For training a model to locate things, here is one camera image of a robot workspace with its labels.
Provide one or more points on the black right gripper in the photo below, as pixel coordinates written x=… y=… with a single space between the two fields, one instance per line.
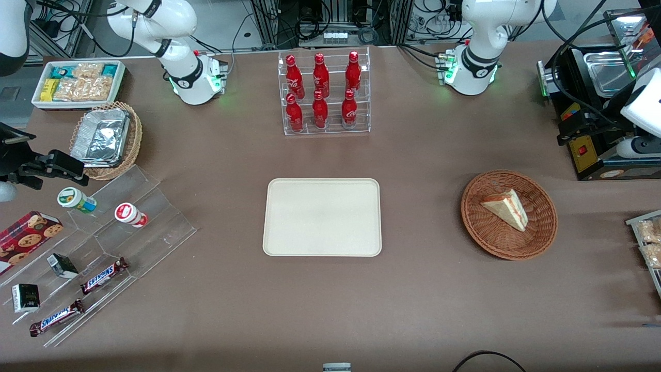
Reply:
x=11 y=161

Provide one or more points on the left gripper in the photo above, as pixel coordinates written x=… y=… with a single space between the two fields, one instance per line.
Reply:
x=610 y=110

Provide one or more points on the triangular sandwich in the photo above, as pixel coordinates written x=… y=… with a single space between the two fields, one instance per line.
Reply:
x=508 y=209

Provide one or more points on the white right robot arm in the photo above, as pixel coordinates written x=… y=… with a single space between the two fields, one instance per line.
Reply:
x=181 y=77

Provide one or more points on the silver foil tray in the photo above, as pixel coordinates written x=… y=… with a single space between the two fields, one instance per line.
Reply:
x=100 y=137

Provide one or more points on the light tan wicker basket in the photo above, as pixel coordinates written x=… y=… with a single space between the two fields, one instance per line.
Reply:
x=135 y=139

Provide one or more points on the grey snack tray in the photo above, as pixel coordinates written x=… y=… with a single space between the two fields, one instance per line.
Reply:
x=631 y=221

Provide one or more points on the brown round wicker basket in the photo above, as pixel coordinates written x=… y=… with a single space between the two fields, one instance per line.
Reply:
x=490 y=237

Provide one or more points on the cream rectangular plastic tray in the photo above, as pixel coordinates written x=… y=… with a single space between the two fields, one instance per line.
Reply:
x=320 y=217

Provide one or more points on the black counter machine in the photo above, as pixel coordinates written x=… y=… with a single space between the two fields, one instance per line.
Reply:
x=594 y=160

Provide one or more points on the green label yogurt cup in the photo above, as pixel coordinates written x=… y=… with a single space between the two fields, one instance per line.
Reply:
x=75 y=199

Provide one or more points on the white rectangular snack bin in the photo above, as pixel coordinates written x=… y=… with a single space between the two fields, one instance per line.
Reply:
x=77 y=104

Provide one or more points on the red plaid cookie box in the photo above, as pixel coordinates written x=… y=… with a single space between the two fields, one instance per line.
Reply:
x=26 y=240

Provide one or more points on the yellow snack packet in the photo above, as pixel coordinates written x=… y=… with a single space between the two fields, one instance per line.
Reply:
x=49 y=90

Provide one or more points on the large clear cracker bag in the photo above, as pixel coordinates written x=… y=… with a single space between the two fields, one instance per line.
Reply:
x=85 y=89

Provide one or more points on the red label yogurt cup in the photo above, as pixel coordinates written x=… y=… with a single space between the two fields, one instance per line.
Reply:
x=129 y=214

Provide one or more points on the small dark green box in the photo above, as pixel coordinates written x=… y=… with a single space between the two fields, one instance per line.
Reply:
x=26 y=298
x=63 y=266

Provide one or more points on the teal snack packet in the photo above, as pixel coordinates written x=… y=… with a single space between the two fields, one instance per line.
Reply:
x=110 y=70
x=62 y=71

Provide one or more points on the small clear cracker bag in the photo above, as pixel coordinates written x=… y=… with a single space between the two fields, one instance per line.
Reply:
x=88 y=71

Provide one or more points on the brown snickers bar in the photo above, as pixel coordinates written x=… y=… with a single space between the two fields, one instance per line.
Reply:
x=103 y=275
x=56 y=318

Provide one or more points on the clear acrylic tiered stand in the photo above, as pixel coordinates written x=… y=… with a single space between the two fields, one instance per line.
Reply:
x=155 y=227

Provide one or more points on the clear pastry bag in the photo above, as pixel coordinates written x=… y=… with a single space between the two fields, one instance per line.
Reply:
x=653 y=256
x=649 y=231

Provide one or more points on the red cola bottle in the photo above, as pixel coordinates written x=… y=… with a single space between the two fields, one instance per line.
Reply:
x=321 y=77
x=353 y=75
x=320 y=113
x=294 y=116
x=295 y=77
x=349 y=111

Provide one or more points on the clear acrylic bottle rack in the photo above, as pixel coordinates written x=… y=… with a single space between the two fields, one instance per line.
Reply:
x=333 y=129

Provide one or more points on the white power strip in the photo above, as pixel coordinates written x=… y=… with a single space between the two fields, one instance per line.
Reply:
x=334 y=37

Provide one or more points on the grey box at table edge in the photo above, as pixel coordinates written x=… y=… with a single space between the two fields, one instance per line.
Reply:
x=336 y=368

